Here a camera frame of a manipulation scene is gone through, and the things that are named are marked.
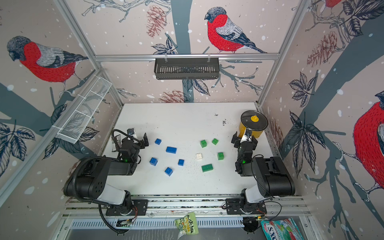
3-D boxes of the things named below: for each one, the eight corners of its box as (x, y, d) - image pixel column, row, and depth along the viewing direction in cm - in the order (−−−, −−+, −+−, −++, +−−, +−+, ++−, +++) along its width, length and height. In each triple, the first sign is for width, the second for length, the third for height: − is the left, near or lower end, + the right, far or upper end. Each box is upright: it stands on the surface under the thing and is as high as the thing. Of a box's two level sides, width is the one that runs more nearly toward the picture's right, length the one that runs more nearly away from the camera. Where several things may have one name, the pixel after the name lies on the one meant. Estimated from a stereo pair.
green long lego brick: (202, 172, 87) (202, 171, 86) (200, 167, 89) (201, 165, 88) (213, 169, 88) (213, 168, 87) (211, 164, 91) (211, 163, 89)
